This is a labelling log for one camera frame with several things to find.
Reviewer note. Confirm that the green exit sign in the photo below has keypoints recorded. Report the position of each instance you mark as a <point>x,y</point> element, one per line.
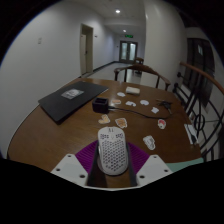
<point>129,35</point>

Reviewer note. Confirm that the small black box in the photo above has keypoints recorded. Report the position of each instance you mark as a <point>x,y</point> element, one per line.
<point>100,105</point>

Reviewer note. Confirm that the white wall switch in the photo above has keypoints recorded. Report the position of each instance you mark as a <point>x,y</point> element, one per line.
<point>39,40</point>

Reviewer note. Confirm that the red and white sticker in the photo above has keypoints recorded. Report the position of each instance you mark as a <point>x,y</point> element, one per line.
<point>162,124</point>

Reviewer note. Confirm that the white paper sheet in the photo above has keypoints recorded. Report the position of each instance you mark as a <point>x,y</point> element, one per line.
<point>191,134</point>

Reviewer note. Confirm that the dark window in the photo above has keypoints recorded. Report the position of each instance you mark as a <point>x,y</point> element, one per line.
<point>200,70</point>

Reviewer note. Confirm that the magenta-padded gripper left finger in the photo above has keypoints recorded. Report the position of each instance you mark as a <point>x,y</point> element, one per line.
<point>85,156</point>

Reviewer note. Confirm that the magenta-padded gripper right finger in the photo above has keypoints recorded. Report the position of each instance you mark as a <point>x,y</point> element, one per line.
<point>140,158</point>

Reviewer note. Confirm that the dark bunch of keys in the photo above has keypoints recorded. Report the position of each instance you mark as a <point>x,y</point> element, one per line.
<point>165,105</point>

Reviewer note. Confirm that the glass double door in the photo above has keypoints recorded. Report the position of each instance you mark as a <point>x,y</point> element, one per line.
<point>128,51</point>

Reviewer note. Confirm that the small wooden chair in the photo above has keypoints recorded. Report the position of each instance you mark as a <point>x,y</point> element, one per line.
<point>139,60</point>

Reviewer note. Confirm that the black railing with wooden handrail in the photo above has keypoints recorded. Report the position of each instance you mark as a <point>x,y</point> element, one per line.
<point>203,74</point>

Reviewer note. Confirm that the yellow cartoon sticker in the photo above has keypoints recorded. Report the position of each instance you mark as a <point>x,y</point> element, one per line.
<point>104,119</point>

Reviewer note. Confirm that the orange cartoon sticker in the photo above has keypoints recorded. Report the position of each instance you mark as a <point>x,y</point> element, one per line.
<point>116,101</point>
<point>121,122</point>

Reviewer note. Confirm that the large white cartoon sticker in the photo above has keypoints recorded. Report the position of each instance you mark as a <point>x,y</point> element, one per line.
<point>149,142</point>

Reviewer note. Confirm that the black closed laptop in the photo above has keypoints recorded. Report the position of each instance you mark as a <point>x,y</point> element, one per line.
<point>70,100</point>

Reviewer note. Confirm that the white perforated computer mouse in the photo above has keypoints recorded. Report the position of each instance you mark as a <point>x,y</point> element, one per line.
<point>112,151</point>

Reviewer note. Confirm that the small white box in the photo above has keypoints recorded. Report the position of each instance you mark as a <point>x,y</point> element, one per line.
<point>132,90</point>

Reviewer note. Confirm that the white side door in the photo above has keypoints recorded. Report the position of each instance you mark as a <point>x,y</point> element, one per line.
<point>86,50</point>

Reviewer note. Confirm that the wooden armchair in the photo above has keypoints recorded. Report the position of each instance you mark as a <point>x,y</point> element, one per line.
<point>143,68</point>

